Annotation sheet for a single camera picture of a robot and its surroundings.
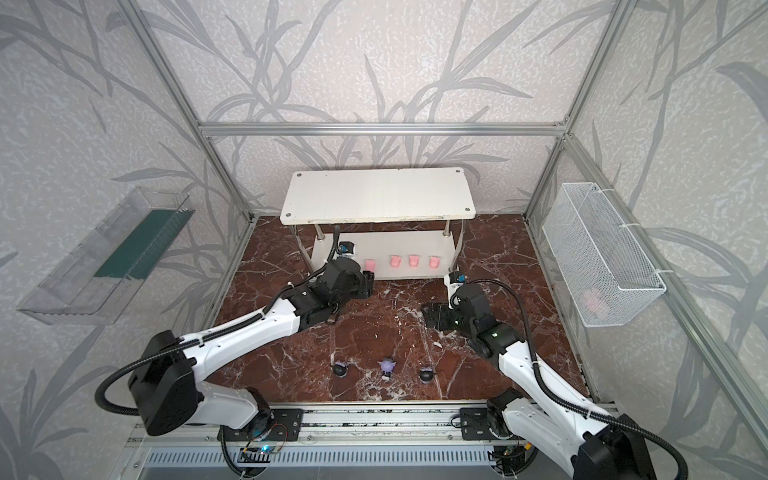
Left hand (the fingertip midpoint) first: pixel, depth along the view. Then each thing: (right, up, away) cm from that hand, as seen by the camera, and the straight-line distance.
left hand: (371, 267), depth 83 cm
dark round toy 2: (+15, -29, -4) cm, 33 cm away
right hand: (+17, -9, 0) cm, 19 cm away
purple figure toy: (+5, -26, -2) cm, 27 cm away
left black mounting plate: (-20, -39, -10) cm, 45 cm away
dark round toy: (-8, -27, -4) cm, 29 cm away
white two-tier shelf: (+9, +12, -8) cm, 17 cm away
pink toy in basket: (+56, -7, -10) cm, 58 cm away
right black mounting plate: (+27, -38, -9) cm, 48 cm away
